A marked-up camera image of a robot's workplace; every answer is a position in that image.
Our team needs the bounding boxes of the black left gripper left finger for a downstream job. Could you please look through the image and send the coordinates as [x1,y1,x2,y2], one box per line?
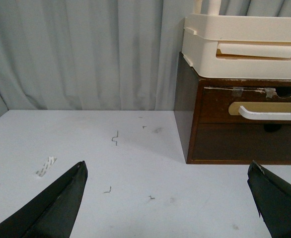
[0,161,88,238]

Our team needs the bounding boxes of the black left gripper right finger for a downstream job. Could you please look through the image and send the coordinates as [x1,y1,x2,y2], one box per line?
[247,161,291,238]

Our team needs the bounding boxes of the lower wooden drawer front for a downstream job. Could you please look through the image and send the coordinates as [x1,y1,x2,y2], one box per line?
[187,123,291,165]

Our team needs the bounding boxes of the wooden drawer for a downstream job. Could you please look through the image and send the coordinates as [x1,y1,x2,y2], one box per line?
[199,86,291,123]
[187,123,291,165]

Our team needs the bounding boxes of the dark brown wooden drawer cabinet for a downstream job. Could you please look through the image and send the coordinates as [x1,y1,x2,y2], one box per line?
[174,54,291,163]

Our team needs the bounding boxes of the upper wooden drawer front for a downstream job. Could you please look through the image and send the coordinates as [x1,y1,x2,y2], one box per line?
[199,86,291,123]

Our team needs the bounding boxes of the cream plastic drawer unit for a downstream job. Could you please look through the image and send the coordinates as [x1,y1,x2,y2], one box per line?
[182,14,291,80]

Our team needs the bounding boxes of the white tape residue strip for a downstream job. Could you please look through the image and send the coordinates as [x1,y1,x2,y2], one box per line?
[35,156,57,178]

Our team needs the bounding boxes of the grey curtain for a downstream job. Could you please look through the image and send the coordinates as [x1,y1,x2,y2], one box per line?
[0,0,291,127]

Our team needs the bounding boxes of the cream plastic posts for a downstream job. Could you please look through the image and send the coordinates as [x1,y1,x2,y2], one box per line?
[193,0,221,15]

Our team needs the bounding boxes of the white drawer handle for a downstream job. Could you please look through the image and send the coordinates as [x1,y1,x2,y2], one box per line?
[238,106,291,121]

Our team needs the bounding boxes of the cream plastic drawer handle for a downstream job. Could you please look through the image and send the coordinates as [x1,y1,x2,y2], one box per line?
[217,42,291,59]

